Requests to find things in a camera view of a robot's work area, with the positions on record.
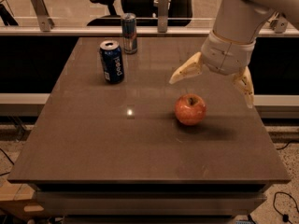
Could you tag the left metal glass bracket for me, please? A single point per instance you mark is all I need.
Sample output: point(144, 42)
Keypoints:
point(45, 22)

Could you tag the metal glass bracket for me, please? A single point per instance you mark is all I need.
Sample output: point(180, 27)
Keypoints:
point(162, 16)
point(45, 22)
point(278, 24)

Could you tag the cardboard box under table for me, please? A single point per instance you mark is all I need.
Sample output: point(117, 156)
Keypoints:
point(19, 201)

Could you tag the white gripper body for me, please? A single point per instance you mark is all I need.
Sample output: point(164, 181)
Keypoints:
point(225, 56)

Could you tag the blue pepsi can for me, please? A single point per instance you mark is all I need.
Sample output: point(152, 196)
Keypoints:
point(111, 59)

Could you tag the black office chair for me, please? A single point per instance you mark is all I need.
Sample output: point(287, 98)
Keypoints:
point(179, 12)

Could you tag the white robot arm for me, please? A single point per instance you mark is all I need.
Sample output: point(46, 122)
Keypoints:
point(242, 20)

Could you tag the right metal glass bracket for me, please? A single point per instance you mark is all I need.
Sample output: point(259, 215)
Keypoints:
point(278, 24)

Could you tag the red bull can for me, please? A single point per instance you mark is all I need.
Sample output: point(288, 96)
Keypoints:
point(128, 25)

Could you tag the red apple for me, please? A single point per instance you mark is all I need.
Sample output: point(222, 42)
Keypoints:
point(190, 109)

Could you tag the middle metal glass bracket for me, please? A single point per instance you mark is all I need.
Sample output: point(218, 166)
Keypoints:
point(162, 16)

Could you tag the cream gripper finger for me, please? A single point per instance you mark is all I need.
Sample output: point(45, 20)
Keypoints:
point(243, 83)
point(191, 68)

